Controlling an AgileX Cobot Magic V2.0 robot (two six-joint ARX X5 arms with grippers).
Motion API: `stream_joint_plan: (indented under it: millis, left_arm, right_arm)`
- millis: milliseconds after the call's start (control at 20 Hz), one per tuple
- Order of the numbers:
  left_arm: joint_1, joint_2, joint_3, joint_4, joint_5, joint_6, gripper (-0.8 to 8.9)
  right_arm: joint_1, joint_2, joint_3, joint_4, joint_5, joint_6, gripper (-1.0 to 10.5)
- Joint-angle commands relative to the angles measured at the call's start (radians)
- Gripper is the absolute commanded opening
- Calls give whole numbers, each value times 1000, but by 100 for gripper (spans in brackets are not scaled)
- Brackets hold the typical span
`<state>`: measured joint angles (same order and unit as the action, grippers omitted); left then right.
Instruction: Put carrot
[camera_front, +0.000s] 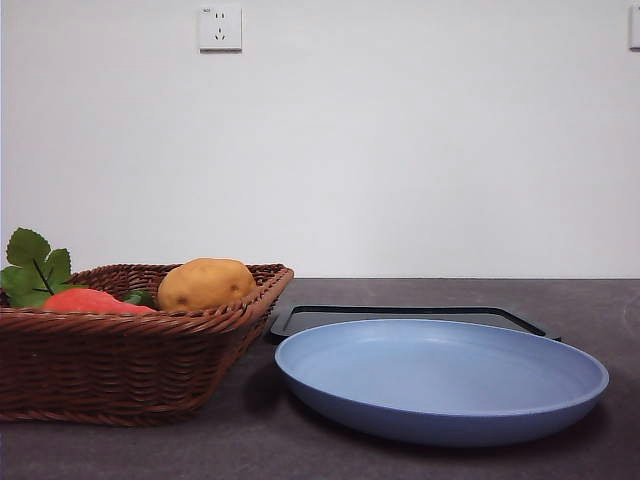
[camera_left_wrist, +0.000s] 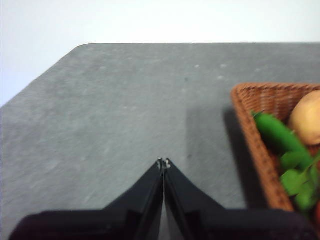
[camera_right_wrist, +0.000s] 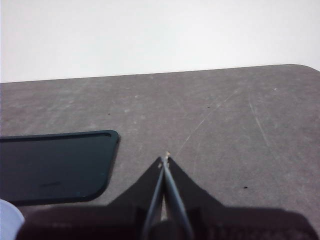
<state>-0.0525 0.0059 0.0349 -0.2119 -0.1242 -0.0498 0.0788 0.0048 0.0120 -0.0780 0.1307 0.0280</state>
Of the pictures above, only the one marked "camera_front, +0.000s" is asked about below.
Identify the blue round plate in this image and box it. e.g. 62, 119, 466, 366
274, 318, 610, 448

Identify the orange carrot with green leaves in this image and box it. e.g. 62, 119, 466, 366
0, 227, 159, 315

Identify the black rectangular tray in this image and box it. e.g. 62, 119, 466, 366
263, 304, 564, 345

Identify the yellow-brown potato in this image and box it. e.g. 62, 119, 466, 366
157, 257, 258, 312

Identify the green pepper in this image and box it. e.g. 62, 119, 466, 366
119, 289, 157, 309

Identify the brown wicker basket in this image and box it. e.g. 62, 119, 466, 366
0, 263, 295, 428

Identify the white wall socket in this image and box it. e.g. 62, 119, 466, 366
199, 4, 243, 53

